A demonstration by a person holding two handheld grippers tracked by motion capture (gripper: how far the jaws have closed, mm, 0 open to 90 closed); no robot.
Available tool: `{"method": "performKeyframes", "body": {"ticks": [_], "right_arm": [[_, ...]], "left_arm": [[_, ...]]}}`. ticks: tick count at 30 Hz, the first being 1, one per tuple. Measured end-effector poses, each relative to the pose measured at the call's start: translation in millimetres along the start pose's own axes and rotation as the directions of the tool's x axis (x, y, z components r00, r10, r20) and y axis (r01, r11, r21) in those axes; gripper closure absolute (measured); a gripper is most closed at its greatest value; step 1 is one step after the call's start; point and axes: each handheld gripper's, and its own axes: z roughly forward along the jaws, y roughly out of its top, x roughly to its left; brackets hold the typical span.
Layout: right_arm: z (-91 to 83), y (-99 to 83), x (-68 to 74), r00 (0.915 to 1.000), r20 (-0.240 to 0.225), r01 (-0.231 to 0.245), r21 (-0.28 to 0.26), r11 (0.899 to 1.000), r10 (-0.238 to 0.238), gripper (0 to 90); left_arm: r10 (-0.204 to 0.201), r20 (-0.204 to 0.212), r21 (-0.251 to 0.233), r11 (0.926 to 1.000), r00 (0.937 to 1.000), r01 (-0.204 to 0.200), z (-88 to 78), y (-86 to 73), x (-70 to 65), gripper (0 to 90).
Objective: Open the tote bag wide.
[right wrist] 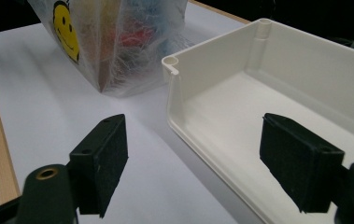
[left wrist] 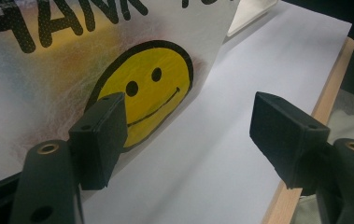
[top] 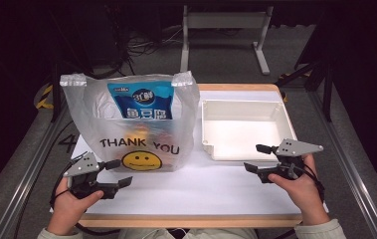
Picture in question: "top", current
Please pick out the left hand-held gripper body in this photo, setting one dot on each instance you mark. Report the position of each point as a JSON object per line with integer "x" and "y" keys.
{"x": 81, "y": 165}

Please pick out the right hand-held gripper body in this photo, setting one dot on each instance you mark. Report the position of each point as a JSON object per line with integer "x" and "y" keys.
{"x": 295, "y": 147}

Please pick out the white plastic bin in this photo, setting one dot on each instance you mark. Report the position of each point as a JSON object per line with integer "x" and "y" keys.
{"x": 242, "y": 132}

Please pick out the blue snack pouch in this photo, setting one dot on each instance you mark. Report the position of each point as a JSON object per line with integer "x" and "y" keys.
{"x": 143, "y": 99}

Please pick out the clear plastic bag with smiley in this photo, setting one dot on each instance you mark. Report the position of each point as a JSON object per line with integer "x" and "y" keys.
{"x": 182, "y": 132}

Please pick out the person's left hand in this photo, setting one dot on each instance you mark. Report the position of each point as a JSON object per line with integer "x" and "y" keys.
{"x": 66, "y": 209}

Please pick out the person's right hand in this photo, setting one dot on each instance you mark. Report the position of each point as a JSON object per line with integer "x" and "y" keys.
{"x": 305, "y": 195}

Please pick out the yellow black striped tape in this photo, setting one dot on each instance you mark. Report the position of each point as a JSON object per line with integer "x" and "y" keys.
{"x": 284, "y": 96}
{"x": 43, "y": 96}

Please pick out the white table sheet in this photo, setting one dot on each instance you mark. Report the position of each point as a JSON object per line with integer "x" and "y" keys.
{"x": 192, "y": 192}

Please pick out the person's torso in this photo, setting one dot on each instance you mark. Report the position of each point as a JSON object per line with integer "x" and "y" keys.
{"x": 209, "y": 234}

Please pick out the aluminium rail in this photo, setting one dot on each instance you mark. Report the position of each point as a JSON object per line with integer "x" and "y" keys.
{"x": 351, "y": 179}
{"x": 20, "y": 192}

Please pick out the white metal table frame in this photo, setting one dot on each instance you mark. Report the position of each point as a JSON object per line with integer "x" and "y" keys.
{"x": 226, "y": 20}

